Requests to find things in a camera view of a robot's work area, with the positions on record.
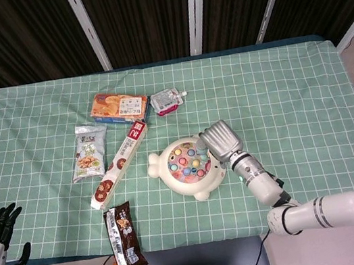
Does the orange blue biscuit box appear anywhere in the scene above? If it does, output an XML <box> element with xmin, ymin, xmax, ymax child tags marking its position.
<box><xmin>87</xmin><ymin>85</ymin><xmax>154</xmax><ymax>133</ymax></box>

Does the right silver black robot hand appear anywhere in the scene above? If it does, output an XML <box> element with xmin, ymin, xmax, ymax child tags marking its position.
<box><xmin>195</xmin><ymin>115</ymin><xmax>249</xmax><ymax>172</ymax></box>

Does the silver pink spout pouch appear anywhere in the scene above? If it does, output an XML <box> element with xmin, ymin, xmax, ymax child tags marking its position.
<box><xmin>149</xmin><ymin>85</ymin><xmax>193</xmax><ymax>119</ymax></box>

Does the green white nut bag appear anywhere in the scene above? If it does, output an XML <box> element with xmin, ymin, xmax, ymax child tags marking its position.
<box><xmin>62</xmin><ymin>120</ymin><xmax>118</xmax><ymax>185</ymax></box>

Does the white fish-shaped toy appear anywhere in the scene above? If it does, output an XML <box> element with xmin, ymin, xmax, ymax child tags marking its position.
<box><xmin>142</xmin><ymin>129</ymin><xmax>234</xmax><ymax>211</ymax></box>

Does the long white cookie box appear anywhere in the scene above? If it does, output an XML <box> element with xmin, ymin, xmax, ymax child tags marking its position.
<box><xmin>77</xmin><ymin>118</ymin><xmax>161</xmax><ymax>212</ymax></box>

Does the green checked tablecloth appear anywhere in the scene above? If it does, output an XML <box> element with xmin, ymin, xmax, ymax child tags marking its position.
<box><xmin>0</xmin><ymin>26</ymin><xmax>354</xmax><ymax>265</ymax></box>

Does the dark brown snack bag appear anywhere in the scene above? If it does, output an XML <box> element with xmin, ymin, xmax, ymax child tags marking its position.
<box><xmin>101</xmin><ymin>199</ymin><xmax>150</xmax><ymax>265</ymax></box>

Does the dark ribbed partition screen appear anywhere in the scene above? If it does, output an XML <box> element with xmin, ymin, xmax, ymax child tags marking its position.
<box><xmin>0</xmin><ymin>0</ymin><xmax>354</xmax><ymax>173</ymax></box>

